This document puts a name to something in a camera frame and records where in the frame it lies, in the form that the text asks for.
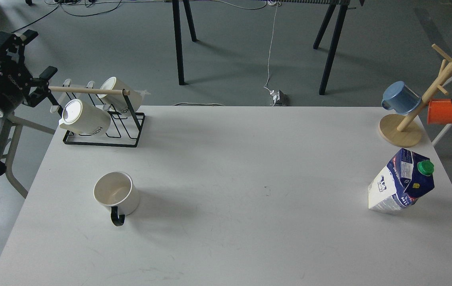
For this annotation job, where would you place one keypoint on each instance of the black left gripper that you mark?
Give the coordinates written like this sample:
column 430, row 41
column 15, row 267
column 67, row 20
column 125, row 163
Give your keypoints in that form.
column 16, row 81

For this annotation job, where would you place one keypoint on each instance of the blue white milk carton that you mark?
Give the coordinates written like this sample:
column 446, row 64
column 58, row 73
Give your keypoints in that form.
column 406, row 177

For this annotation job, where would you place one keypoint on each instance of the white mug black handle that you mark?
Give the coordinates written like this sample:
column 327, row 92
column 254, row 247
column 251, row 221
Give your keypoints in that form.
column 117, row 192

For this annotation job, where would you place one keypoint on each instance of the orange cup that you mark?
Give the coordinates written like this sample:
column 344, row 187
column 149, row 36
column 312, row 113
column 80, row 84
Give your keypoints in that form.
column 439, row 112

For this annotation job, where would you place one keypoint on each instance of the blue cup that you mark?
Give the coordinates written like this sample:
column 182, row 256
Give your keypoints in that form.
column 400, row 98

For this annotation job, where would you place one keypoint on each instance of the wooden mug tree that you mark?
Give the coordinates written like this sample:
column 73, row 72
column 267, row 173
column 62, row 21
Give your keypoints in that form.
column 401, row 130

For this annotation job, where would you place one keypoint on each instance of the white mug front on rack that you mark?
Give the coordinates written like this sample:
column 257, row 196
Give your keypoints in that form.
column 82, row 118

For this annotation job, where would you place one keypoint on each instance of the white mug on rack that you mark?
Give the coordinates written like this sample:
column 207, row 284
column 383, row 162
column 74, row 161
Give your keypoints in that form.
column 82, row 118
column 127, row 101

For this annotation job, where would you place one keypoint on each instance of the white mug rear on rack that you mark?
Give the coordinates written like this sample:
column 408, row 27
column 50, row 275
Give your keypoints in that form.
column 127, row 101

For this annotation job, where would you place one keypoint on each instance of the black trestle leg right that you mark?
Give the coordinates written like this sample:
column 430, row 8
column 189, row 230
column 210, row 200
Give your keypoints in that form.
column 343, row 5

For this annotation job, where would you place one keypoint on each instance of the black trestle leg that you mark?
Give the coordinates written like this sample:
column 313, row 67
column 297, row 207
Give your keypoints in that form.
column 343, row 5
column 178, row 34

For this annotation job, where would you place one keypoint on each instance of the black trestle leg left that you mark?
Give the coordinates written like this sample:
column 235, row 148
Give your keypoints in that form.
column 178, row 34

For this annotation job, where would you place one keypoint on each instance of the power adapter on floor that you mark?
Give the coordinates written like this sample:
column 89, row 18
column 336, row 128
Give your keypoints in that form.
column 279, row 98

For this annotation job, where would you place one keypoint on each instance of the black wire mug rack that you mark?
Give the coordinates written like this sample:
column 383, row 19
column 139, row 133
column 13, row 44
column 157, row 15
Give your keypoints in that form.
column 124, row 131

